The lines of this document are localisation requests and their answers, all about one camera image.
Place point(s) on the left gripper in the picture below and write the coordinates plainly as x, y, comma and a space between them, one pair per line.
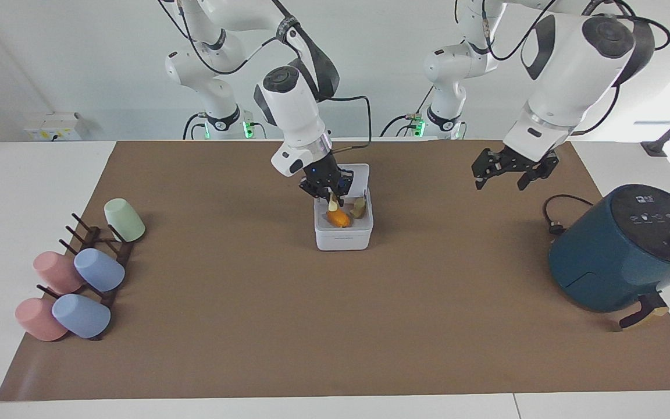
520, 160

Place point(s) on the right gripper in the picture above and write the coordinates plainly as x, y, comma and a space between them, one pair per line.
323, 167

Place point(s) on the dark brown cup rack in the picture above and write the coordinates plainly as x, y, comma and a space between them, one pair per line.
123, 251

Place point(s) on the blue cup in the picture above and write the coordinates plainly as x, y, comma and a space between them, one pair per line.
101, 270
82, 317

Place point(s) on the orange trash piece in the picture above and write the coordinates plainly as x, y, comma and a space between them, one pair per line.
339, 219

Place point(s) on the green cup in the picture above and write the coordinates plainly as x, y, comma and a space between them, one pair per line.
125, 221

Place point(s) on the dark blue air fryer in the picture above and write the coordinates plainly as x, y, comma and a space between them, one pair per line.
620, 256

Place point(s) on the white wall socket box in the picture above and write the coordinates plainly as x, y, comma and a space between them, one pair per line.
53, 128

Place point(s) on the pink cup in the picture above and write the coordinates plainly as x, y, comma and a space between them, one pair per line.
37, 320
56, 272

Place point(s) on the yellow peel scrap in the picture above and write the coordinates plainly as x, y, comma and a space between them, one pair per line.
332, 203

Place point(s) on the olive trash piece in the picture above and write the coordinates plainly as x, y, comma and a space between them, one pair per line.
359, 208

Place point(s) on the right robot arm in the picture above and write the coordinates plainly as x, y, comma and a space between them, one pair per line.
294, 110

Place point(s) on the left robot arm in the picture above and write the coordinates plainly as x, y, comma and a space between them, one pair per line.
567, 81

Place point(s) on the white trash bin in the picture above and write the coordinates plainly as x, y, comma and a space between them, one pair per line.
344, 233

